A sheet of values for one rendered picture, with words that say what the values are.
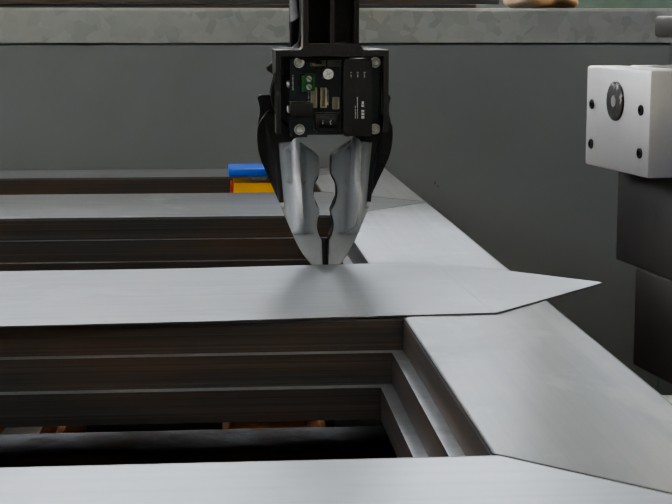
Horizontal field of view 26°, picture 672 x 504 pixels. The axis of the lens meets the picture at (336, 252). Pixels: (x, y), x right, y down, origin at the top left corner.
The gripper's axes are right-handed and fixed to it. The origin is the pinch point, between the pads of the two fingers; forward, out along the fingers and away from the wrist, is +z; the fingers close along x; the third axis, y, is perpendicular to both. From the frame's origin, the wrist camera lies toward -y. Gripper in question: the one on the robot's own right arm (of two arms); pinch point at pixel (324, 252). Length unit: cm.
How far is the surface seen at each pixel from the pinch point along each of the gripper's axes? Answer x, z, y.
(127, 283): -12.9, 0.7, 7.0
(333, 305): -0.6, 0.6, 15.7
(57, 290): -17.0, 0.7, 9.2
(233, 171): -5.6, -0.7, -48.2
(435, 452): 2.3, 3.3, 35.7
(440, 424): 2.7, 2.4, 34.5
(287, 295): -3.1, 0.6, 12.2
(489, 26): 24, -15, -71
